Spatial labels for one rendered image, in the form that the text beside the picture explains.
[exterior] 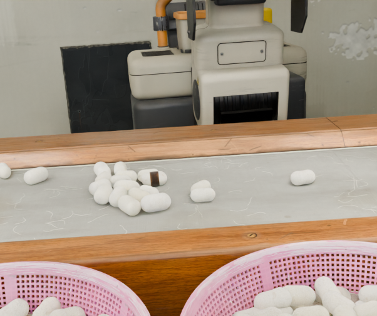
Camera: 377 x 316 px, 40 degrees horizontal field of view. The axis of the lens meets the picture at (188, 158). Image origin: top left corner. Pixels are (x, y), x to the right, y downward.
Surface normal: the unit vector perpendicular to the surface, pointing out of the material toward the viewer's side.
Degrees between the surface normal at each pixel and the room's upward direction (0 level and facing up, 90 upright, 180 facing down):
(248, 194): 0
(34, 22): 90
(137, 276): 90
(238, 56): 98
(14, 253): 0
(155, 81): 90
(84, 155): 45
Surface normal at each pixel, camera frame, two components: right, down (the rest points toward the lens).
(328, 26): 0.14, 0.31
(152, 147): 0.00, -0.45
